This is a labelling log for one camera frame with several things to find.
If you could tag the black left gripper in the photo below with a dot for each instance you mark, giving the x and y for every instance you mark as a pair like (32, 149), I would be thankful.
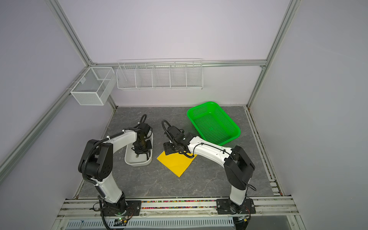
(138, 151)

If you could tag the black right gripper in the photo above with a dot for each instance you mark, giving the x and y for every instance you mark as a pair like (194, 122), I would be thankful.
(167, 147)

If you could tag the yellow paper napkin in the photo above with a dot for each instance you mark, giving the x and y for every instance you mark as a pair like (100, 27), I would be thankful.
(176, 163)

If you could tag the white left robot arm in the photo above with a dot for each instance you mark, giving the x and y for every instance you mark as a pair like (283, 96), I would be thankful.
(97, 160)

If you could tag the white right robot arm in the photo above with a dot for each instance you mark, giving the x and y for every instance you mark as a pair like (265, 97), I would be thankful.
(238, 166)

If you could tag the white plastic cutlery tray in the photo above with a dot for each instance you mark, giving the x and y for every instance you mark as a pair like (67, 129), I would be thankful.
(133, 159)

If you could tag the green plastic perforated basket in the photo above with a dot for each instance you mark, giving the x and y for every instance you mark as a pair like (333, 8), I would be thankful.
(213, 124)

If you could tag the small white mesh basket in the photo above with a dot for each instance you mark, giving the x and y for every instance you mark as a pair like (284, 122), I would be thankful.
(95, 86)

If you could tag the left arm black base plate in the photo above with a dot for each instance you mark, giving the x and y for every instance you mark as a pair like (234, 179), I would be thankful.
(123, 208)

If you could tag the long white wire rack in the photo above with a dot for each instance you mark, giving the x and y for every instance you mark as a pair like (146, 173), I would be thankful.
(166, 73)

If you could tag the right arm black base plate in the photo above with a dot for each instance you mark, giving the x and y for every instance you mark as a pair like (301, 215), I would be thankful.
(226, 206)

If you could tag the white slotted cable duct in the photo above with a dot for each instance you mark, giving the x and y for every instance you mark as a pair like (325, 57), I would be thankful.
(150, 223)

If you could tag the aluminium enclosure frame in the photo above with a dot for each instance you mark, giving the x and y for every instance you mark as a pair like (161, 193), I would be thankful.
(43, 124)

